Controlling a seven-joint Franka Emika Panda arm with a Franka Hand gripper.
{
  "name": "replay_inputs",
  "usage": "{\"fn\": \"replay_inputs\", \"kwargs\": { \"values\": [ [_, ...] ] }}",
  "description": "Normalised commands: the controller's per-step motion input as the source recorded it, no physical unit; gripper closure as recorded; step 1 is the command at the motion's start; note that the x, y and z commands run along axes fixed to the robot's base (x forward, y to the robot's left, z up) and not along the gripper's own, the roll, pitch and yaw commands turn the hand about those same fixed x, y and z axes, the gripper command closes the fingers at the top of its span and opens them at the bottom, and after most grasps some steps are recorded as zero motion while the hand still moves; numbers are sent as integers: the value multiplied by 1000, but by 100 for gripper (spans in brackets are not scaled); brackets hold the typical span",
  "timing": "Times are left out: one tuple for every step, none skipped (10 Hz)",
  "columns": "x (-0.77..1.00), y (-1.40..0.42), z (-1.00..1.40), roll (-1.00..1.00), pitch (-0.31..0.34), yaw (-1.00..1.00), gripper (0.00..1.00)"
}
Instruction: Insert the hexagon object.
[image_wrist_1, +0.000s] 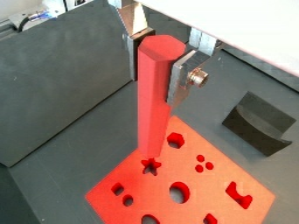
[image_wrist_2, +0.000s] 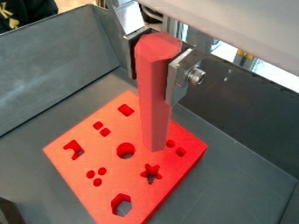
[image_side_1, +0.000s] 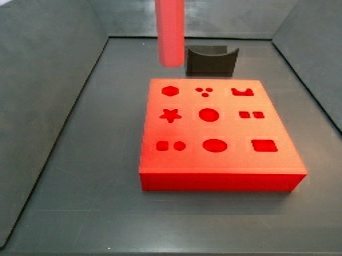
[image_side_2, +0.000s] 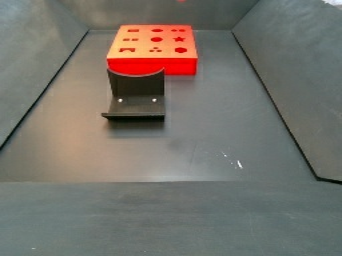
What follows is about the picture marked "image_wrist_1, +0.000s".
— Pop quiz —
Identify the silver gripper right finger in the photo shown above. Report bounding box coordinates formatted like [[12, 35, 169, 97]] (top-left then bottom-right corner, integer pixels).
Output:
[[167, 28, 218, 108]]

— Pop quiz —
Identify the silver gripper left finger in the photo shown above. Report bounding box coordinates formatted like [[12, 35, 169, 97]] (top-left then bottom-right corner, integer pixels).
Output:
[[116, 2, 155, 81]]

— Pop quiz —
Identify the red hexagonal peg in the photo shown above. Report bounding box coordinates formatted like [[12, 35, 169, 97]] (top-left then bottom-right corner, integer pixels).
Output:
[[138, 35, 185, 158]]

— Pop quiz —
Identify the large dark grey panel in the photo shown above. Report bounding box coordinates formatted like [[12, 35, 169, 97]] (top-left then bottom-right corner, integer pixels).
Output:
[[0, 0, 130, 167]]

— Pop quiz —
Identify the black curved block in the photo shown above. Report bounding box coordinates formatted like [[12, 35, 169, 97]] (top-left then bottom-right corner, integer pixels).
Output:
[[222, 92, 297, 157]]

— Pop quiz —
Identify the red shape-sorting board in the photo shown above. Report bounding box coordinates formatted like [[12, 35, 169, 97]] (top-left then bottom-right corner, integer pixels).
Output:
[[87, 116, 275, 224]]

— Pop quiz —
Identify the black cable with connector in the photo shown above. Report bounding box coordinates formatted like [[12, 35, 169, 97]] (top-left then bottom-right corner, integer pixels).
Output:
[[15, 9, 54, 32]]

